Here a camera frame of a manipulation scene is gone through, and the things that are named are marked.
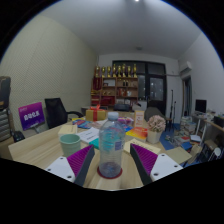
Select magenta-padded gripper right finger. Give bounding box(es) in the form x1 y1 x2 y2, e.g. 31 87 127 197
129 143 184 187

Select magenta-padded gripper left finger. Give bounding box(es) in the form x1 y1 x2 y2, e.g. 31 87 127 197
44 144 96 188

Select clear plastic water bottle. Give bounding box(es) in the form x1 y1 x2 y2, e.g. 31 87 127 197
98 111 127 179

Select pale green cup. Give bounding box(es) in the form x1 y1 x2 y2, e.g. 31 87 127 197
59 133 82 158

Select teal book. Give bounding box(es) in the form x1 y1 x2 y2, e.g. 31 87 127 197
89 137 101 150

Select flat round red coaster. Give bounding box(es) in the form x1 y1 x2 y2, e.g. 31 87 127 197
96 165 123 180

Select beige flat box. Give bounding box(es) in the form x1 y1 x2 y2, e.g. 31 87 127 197
57 123 78 138

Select pink flowers in white pot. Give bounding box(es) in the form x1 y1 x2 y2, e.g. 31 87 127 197
147 114 167 145

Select orange standing card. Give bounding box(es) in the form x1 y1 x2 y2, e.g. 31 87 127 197
133 109 146 129

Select grey padded chair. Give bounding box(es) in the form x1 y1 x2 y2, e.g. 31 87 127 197
143 106 168 123

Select yellow gift box red ribbon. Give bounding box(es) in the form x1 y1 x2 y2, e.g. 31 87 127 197
85 105 108 122

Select black office chair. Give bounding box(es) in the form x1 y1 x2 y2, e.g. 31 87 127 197
44 97 84 130

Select purple sign board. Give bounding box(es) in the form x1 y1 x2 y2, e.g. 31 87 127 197
17 101 46 132

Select black bag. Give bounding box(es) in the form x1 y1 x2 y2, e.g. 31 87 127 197
11 130 26 143

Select black framed glass door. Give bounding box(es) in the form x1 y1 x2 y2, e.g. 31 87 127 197
112 60 168 116

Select white side desk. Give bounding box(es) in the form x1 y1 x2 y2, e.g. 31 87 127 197
192 113 224 148

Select wooden shelf unit with trophies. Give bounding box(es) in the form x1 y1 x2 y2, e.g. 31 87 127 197
90 63 139 108

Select black computer monitor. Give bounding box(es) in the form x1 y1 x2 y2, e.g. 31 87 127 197
195 98 208 114

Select silver ribbed suitcase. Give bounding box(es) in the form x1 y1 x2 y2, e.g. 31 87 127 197
0 108 13 143

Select white wall air conditioner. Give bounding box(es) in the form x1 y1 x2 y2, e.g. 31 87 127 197
179 60 194 75

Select dark suitcase with tan straps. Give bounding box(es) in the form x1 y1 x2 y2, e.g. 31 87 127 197
0 75 12 111

